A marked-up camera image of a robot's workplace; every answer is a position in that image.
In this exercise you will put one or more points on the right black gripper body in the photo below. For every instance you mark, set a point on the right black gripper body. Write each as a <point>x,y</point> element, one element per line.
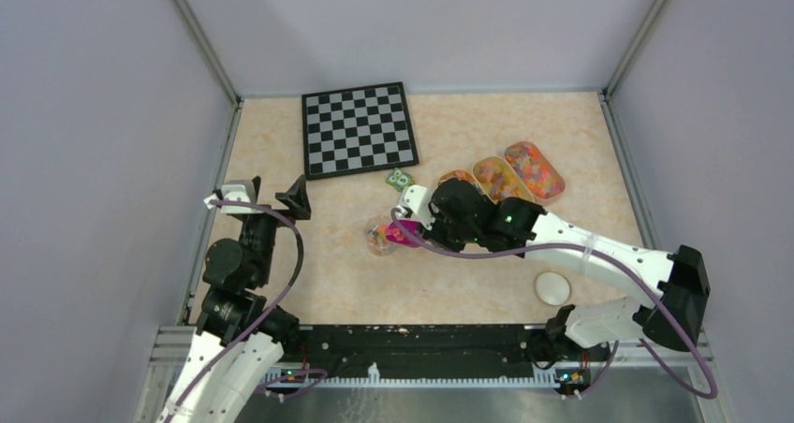
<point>453,237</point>

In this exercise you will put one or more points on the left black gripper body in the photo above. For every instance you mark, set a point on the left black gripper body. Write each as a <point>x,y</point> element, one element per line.
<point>261,233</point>

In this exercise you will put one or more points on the magenta plastic scoop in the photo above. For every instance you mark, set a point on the magenta plastic scoop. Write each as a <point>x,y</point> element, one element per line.
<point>394,234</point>

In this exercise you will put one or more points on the clear plastic cup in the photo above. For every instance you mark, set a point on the clear plastic cup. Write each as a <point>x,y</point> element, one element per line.
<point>375,236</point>

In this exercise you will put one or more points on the white round lid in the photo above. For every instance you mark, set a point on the white round lid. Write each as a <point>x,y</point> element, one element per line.
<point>552,288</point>

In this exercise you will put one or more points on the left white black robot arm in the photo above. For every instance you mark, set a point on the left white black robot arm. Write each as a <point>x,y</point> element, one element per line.
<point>239,335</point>

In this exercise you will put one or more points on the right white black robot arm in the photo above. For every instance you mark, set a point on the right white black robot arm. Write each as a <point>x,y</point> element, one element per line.
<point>665,293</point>

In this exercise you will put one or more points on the tray with orange wrapped candies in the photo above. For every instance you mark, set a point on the tray with orange wrapped candies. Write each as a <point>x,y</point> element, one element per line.
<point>459,174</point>

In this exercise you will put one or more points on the tray with yellow gummy candies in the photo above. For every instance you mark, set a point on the tray with yellow gummy candies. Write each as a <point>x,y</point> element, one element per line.
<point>499,180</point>

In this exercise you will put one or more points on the tray with mixed colourful candies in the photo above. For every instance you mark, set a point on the tray with mixed colourful candies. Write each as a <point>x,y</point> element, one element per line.
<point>544,183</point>

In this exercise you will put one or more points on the green owl toy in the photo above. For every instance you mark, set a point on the green owl toy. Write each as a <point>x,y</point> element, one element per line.
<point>399,180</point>

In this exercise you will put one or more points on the black white chessboard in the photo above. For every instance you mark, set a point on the black white chessboard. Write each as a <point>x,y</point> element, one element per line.
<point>357,130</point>

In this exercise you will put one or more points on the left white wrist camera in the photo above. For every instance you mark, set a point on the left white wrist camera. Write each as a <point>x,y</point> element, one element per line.
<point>233,198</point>

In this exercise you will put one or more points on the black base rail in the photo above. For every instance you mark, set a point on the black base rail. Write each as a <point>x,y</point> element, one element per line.
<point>434,351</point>

